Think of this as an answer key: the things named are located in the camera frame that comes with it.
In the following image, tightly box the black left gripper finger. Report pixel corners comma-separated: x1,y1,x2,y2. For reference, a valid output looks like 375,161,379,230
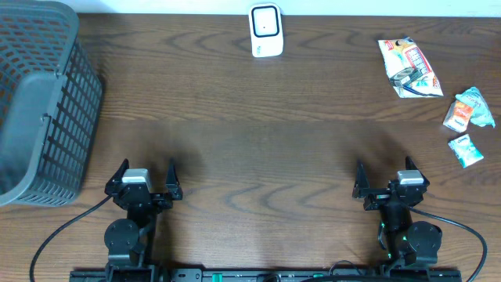
105,158,129,190
164,159,183,201

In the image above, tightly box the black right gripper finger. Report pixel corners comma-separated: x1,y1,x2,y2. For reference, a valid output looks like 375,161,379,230
405,156,417,170
352,161,370,198

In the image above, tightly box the teal white drink carton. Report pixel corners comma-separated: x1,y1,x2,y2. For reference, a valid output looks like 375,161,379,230
448,134,484,168

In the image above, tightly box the orange juice carton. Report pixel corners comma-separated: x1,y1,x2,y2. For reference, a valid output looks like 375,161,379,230
443,100,474,132

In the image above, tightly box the teal snack packet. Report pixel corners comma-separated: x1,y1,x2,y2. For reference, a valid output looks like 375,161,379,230
456,87,496,128

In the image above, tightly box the white blue snack bag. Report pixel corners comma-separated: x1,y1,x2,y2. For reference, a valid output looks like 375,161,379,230
377,37,443,99

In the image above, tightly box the dark green round-label packet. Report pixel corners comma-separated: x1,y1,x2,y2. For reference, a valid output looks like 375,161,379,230
389,67,423,88

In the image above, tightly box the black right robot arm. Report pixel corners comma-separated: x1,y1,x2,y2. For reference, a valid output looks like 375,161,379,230
352,157,442,277

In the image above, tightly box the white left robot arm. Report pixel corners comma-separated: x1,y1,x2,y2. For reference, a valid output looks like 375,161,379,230
104,159,183,282

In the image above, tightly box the white barcode scanner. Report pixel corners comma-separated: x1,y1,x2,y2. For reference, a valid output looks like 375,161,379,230
248,3,284,58

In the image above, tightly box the grey plastic mesh basket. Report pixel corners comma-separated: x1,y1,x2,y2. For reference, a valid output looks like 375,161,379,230
1,1,103,207

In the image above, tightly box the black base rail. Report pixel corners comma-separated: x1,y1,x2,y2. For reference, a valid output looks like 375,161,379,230
69,267,462,282

